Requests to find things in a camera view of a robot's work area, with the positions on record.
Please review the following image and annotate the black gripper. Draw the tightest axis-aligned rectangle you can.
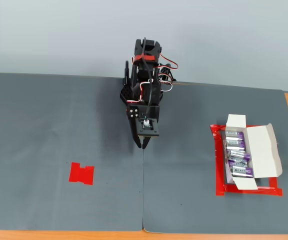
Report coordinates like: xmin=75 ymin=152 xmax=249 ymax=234
xmin=126 ymin=104 xmax=160 ymax=150

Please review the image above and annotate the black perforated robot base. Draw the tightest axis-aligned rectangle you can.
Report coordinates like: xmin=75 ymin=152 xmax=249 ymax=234
xmin=119 ymin=84 xmax=135 ymax=107

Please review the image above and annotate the white cardboard battery box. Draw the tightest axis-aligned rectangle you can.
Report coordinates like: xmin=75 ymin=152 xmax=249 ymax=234
xmin=223 ymin=114 xmax=284 ymax=191

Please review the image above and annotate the black table clamp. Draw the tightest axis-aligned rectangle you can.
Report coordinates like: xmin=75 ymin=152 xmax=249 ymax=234
xmin=122 ymin=60 xmax=132 ymax=86

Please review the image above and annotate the grey rubber mat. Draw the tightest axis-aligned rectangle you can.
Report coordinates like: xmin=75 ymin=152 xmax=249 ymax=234
xmin=142 ymin=81 xmax=288 ymax=235
xmin=0 ymin=72 xmax=145 ymax=232

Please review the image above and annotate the small red tape patch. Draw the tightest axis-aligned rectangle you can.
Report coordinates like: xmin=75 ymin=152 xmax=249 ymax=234
xmin=68 ymin=161 xmax=95 ymax=186

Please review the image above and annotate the red tape band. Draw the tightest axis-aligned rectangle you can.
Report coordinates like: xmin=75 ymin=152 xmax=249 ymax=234
xmin=132 ymin=54 xmax=157 ymax=62

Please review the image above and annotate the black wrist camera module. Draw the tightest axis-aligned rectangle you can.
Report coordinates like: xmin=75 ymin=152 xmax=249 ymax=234
xmin=135 ymin=117 xmax=161 ymax=139

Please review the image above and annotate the black camera cable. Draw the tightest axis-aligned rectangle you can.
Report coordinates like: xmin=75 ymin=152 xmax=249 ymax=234
xmin=143 ymin=36 xmax=153 ymax=120

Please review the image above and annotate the red white servo cable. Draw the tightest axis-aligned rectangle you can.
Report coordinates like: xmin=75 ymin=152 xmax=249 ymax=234
xmin=126 ymin=78 xmax=155 ymax=105

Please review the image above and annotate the red black white cable bundle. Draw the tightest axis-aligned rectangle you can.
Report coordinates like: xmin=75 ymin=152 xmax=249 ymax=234
xmin=156 ymin=52 xmax=179 ymax=93

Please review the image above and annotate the large red tape frame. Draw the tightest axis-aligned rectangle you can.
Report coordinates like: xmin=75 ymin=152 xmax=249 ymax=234
xmin=210 ymin=123 xmax=284 ymax=198

